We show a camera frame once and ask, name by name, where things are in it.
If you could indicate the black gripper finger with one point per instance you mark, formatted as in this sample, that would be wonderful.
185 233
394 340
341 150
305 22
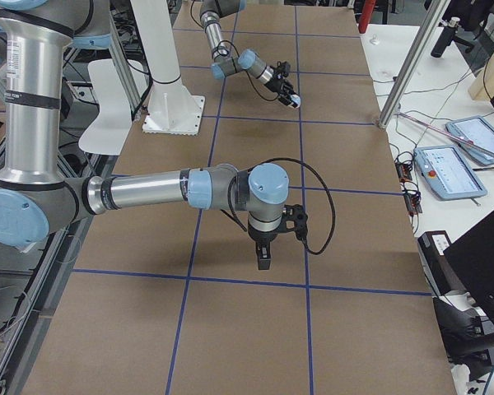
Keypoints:
264 258

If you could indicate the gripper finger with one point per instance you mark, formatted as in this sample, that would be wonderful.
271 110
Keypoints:
286 100
290 92

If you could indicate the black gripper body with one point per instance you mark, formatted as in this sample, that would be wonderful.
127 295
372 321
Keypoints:
262 236
277 85

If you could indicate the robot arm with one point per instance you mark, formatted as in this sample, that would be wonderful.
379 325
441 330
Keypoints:
228 61

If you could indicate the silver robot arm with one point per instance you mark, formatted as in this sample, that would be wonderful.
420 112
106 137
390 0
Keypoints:
36 200

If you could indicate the brown paper table cover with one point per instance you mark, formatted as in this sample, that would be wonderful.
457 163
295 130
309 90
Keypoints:
169 300

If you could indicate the orange black usb hub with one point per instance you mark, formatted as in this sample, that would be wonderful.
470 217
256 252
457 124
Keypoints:
409 188

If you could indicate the teach pendant tablet near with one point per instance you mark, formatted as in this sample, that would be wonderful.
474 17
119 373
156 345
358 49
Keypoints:
447 173

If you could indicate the teach pendant tablet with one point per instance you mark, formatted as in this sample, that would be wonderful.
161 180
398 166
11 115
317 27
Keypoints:
474 129
447 173

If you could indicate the white chair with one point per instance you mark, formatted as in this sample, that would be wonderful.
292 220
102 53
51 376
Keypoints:
108 132

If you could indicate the teach pendant tablet far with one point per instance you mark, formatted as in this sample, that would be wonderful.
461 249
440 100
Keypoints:
474 129

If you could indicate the black laptop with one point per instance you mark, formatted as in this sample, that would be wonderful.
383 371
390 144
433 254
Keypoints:
471 257

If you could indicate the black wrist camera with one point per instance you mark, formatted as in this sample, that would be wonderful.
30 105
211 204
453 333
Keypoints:
282 69

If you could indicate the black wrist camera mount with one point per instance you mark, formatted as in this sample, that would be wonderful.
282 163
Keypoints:
294 219

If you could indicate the white camera pillar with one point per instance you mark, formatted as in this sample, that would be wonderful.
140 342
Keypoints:
171 108

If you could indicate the aluminium frame post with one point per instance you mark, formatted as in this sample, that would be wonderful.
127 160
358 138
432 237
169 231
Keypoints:
421 40

